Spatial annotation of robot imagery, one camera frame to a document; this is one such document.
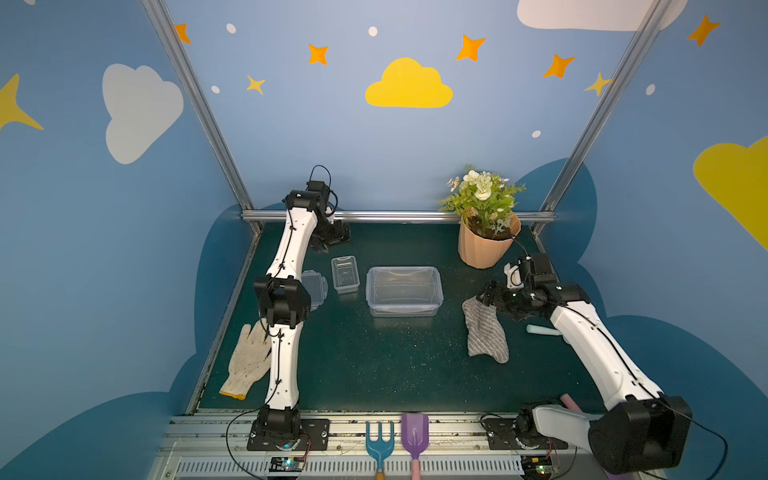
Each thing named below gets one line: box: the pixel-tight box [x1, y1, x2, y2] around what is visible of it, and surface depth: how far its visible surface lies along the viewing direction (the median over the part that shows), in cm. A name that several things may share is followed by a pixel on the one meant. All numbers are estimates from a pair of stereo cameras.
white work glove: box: [220, 320, 272, 401], surface depth 86 cm
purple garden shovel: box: [401, 412, 429, 480], surface depth 76 cm
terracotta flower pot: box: [458, 213, 522, 269], surface depth 103 cm
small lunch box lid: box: [301, 270, 328, 311], surface depth 106 cm
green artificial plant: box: [438, 166, 526, 236], surface depth 95 cm
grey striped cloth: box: [462, 295, 510, 364], surface depth 89 cm
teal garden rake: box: [365, 421, 395, 480], surface depth 73 cm
